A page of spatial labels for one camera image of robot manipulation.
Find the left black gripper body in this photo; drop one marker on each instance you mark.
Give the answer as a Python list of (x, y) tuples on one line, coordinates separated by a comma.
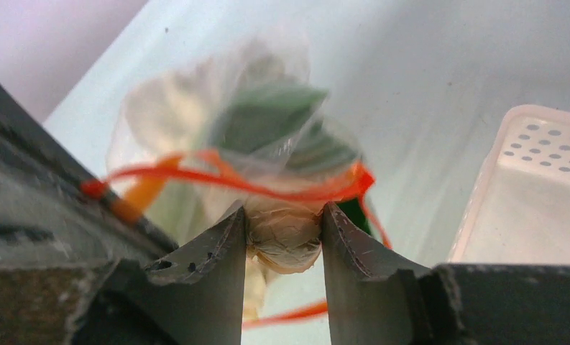
[(59, 251)]

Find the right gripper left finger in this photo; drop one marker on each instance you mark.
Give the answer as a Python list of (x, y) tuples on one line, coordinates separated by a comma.
[(195, 293)]

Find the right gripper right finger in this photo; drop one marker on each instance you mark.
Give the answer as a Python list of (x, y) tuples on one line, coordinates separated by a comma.
[(373, 293)]

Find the clear zip top bag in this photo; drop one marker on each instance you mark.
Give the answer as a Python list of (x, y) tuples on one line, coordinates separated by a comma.
[(139, 174)]

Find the green bok choy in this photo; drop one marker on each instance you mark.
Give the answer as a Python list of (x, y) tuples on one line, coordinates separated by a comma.
[(268, 141)]

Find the white plastic basket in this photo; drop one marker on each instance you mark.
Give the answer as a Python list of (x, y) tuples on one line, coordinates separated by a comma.
[(519, 209)]

